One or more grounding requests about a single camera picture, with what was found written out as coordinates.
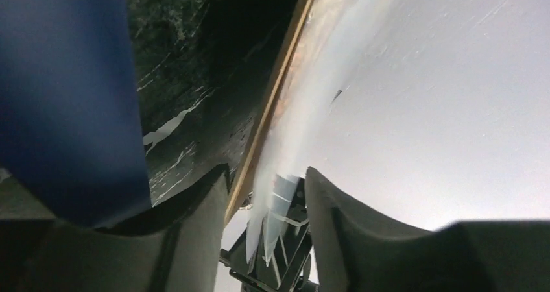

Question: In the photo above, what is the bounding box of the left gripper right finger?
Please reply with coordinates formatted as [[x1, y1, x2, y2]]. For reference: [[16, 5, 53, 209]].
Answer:
[[305, 168, 549, 291]]

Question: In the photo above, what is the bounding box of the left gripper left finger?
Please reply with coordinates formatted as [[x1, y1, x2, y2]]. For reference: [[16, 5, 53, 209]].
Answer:
[[1, 164, 230, 291]]

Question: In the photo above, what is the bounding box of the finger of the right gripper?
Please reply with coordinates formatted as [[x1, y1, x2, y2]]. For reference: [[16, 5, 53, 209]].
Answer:
[[219, 178, 318, 291]]

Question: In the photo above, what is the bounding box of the clear glass pane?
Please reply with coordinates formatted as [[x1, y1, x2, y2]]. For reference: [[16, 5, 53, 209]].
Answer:
[[245, 109, 344, 267]]

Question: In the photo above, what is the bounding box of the mountain photo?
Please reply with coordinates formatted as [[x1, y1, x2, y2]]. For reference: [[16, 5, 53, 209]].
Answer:
[[223, 0, 413, 226]]

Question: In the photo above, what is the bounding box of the blue photo frame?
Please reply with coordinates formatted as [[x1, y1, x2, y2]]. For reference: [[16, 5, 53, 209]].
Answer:
[[1, 0, 151, 227]]

